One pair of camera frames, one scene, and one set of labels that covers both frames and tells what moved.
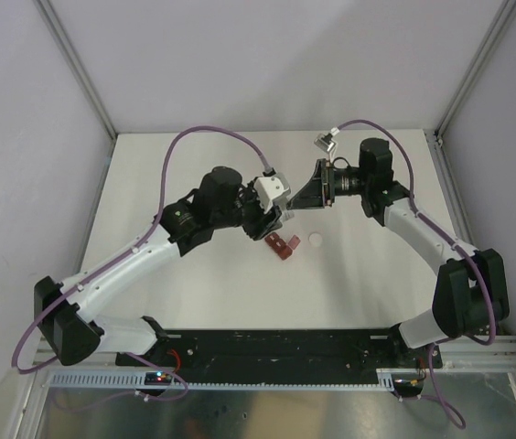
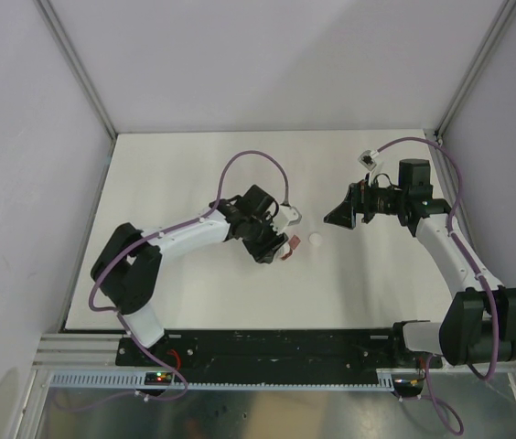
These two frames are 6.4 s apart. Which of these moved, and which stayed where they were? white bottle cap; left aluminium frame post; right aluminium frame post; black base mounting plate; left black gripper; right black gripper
Moved: right black gripper; left black gripper
Stayed: right aluminium frame post; white bottle cap; left aluminium frame post; black base mounting plate
